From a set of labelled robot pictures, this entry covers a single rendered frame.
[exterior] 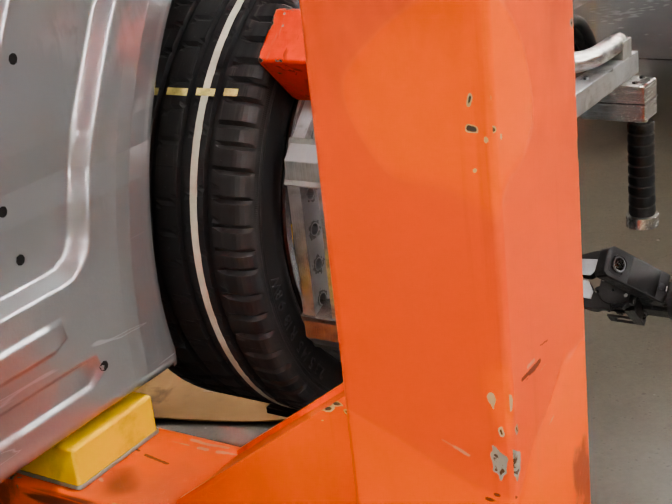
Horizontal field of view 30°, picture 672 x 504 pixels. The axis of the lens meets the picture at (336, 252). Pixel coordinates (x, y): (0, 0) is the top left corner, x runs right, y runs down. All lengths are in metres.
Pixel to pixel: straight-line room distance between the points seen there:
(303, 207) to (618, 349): 1.74
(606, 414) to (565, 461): 1.68
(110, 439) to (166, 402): 1.60
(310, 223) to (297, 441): 0.37
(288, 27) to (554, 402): 0.55
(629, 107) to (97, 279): 0.73
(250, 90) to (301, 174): 0.11
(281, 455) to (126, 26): 0.48
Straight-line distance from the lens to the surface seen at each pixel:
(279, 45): 1.40
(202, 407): 2.97
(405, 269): 0.99
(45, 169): 1.32
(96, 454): 1.41
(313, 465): 1.17
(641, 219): 1.73
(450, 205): 0.95
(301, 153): 1.43
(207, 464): 1.40
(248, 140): 1.43
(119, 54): 1.36
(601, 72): 1.63
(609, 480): 2.58
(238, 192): 1.43
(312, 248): 1.47
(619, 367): 3.00
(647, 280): 1.81
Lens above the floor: 1.38
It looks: 21 degrees down
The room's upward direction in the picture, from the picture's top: 6 degrees counter-clockwise
